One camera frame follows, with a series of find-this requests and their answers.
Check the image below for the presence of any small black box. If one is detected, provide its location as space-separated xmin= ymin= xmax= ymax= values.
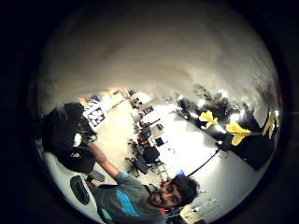
xmin=88 ymin=170 xmax=106 ymax=183

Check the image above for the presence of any yellow artificial flower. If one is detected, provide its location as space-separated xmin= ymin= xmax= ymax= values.
xmin=262 ymin=111 xmax=278 ymax=140
xmin=198 ymin=109 xmax=220 ymax=129
xmin=225 ymin=121 xmax=252 ymax=147

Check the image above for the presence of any cluttered desk with equipment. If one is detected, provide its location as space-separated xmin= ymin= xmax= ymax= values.
xmin=127 ymin=89 xmax=166 ymax=147

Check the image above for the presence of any white marker cube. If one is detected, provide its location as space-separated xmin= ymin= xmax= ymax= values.
xmin=83 ymin=104 xmax=108 ymax=131

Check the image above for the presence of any the person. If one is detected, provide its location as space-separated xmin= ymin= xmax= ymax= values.
xmin=92 ymin=173 xmax=201 ymax=224

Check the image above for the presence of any black cable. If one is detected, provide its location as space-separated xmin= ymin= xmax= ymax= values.
xmin=186 ymin=148 xmax=221 ymax=178

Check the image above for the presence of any black oval pad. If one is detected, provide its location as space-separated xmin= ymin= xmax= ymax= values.
xmin=69 ymin=175 xmax=92 ymax=206

